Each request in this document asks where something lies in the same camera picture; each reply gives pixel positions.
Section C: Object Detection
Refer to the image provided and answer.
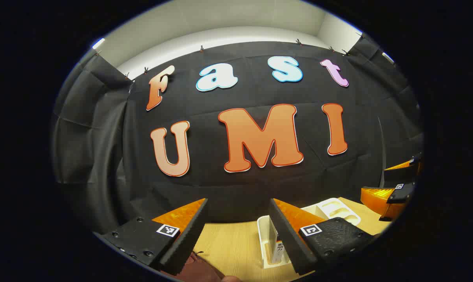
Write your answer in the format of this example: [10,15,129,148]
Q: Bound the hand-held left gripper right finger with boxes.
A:
[270,198,378,275]

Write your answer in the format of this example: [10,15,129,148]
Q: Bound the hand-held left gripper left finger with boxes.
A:
[99,198,209,276]

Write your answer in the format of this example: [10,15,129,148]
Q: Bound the grey cover book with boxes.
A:
[268,224,285,264]

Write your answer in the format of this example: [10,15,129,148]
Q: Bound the maroon schoolbag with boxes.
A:
[173,251,226,282]

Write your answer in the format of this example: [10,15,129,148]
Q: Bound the white plastic bookshelf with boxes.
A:
[257,197,372,269]

